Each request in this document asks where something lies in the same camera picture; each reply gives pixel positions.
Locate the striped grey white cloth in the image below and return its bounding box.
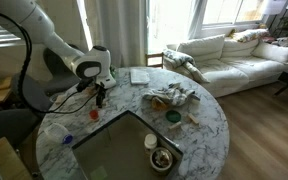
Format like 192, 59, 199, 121
143, 83, 200, 106

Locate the grey patterned blanket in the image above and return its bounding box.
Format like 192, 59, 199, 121
163, 49, 209, 83

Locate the white jar inside box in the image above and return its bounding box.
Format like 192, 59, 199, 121
144, 134, 157, 154

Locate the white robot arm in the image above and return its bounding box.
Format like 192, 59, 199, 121
0, 0, 116, 89

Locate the white folded paper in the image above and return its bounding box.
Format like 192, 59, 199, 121
130, 69, 150, 85

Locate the white sofa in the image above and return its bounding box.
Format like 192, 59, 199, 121
165, 34, 288, 97

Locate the orange yellow container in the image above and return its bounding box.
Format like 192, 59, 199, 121
152, 97, 168, 110

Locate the green bottle red cap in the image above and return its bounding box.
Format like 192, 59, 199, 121
110, 65, 116, 79

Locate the wooden block near lid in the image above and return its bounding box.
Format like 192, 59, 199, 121
168, 121, 182, 130

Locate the grey office chair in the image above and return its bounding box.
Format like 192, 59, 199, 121
0, 48, 80, 147

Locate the green round lid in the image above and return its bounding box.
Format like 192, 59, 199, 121
166, 110, 181, 123

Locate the bowl inside box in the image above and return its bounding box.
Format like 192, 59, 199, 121
150, 147, 173, 173

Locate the small red lid container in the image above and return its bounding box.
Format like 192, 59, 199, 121
89, 110, 99, 121

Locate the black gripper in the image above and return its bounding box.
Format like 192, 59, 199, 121
96, 85, 106, 108

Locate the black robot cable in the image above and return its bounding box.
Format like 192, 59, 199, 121
0, 12, 100, 115

